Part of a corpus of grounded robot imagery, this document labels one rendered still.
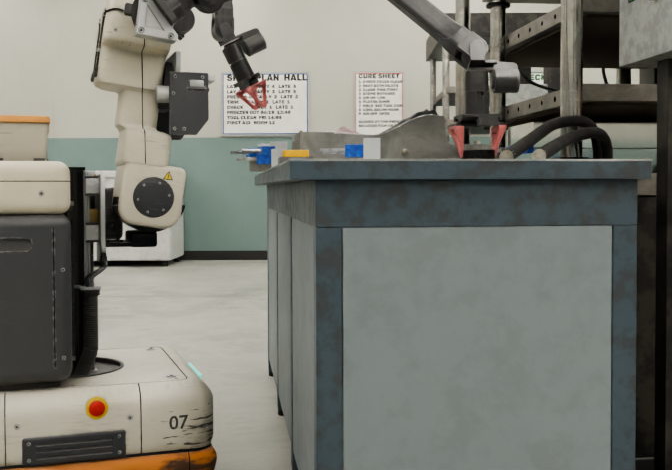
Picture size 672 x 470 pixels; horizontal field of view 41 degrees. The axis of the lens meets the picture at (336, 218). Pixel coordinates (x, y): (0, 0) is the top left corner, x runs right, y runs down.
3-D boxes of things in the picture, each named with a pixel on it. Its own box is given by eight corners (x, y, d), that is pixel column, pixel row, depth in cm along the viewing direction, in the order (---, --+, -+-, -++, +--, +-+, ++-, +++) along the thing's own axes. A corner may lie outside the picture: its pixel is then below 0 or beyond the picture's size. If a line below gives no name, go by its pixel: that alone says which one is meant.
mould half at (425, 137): (299, 167, 229) (299, 113, 229) (292, 169, 255) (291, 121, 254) (492, 167, 235) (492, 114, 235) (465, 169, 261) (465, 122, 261)
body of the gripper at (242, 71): (254, 81, 278) (243, 59, 277) (262, 77, 269) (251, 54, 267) (235, 90, 276) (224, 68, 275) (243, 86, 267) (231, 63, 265)
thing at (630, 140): (533, 175, 292) (533, 121, 292) (507, 177, 319) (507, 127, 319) (680, 175, 298) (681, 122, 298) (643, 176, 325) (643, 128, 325)
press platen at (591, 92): (581, 101, 256) (581, 83, 256) (474, 127, 365) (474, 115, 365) (824, 103, 265) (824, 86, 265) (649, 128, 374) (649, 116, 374)
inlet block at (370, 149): (319, 163, 196) (319, 138, 196) (320, 164, 201) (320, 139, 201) (380, 163, 196) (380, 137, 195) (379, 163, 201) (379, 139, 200)
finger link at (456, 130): (485, 156, 213) (485, 116, 213) (455, 157, 212) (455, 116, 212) (477, 157, 220) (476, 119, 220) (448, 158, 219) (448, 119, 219)
